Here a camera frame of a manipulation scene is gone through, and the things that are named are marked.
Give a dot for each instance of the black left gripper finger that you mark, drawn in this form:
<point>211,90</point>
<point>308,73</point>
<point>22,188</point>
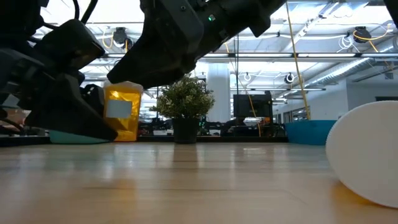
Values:
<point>68,115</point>
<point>94,96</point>

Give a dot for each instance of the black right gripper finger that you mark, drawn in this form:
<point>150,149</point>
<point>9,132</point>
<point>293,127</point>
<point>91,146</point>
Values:
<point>164,46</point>

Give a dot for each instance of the large amber pill bottle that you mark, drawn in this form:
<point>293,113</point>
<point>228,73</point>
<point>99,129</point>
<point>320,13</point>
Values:
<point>130,102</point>
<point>363,152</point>

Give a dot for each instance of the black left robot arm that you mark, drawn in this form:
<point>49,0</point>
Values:
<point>18,25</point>

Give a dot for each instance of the teal plastic bin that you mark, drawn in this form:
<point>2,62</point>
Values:
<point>71,138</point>

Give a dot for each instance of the blue plastic bin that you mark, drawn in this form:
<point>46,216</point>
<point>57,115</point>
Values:
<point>308,132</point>

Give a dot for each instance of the artificial plant in black pot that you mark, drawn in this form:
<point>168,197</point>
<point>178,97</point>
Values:
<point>183,102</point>

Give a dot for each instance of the white pillar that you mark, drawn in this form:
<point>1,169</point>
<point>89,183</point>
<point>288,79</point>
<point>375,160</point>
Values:
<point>219,93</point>

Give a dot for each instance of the black monitor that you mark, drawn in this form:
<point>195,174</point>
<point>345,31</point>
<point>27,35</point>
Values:
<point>253,105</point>

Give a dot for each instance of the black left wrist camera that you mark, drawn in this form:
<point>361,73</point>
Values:
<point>62,43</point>

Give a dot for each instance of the black aluminium table frame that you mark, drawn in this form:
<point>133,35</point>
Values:
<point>217,139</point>

